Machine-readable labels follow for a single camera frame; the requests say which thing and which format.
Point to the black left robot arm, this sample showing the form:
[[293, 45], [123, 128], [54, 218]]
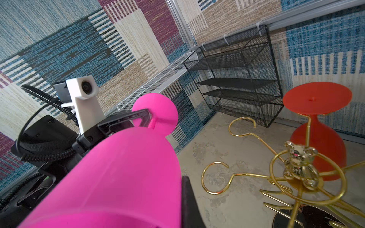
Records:
[[55, 150]]

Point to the black mesh shelf rack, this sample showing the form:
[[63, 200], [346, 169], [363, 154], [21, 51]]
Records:
[[239, 76]]

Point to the white wire basket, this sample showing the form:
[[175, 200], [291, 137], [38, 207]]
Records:
[[157, 84]]

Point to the red wine glass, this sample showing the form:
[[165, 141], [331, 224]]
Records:
[[320, 98]]

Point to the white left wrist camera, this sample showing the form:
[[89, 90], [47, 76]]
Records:
[[81, 93]]

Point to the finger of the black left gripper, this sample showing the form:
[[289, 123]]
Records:
[[123, 120]]

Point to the magenta wine glass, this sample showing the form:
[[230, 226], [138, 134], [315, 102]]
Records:
[[131, 179]]

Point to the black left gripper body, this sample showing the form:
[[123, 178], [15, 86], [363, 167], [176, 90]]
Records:
[[89, 139]]

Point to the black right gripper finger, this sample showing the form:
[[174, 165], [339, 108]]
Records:
[[190, 214]]

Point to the gold wine glass rack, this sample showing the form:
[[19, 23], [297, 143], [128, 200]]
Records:
[[298, 173]]

